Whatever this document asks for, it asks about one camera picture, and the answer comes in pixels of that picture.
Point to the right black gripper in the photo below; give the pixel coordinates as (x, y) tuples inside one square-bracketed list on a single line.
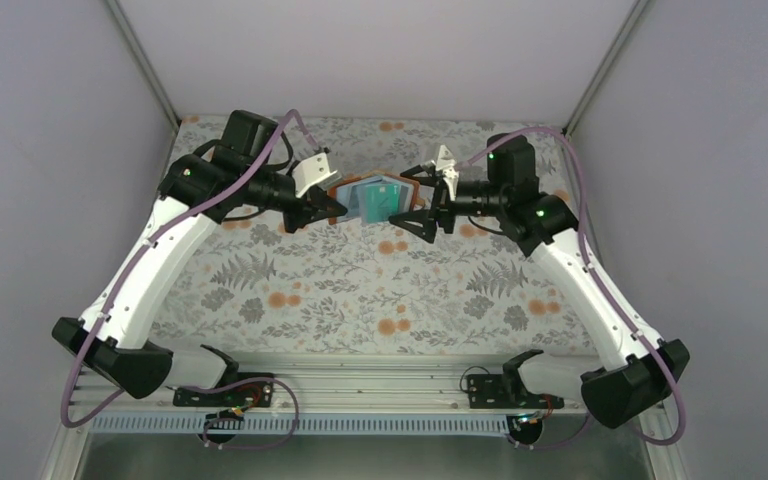
[(439, 203)]

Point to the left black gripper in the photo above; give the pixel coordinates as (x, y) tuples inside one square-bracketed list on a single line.
[(297, 207)]

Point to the teal credit card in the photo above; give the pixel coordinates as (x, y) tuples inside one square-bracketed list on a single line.
[(379, 202)]

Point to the brown leather card holder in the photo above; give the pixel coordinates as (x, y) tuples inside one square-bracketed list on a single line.
[(347, 193)]

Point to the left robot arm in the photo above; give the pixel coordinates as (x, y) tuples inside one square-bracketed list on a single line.
[(251, 164)]

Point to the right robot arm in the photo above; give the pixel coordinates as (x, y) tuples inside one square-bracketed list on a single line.
[(635, 367)]

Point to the floral patterned table mat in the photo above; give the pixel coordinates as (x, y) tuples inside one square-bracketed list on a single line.
[(351, 287)]

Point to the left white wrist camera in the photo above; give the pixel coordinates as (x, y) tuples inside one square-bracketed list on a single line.
[(310, 172)]

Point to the aluminium rail frame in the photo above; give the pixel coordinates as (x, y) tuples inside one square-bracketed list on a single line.
[(324, 383)]

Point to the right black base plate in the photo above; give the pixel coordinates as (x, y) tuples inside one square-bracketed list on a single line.
[(488, 391)]

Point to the blue slotted cable duct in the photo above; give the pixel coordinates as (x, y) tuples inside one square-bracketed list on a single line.
[(490, 425)]

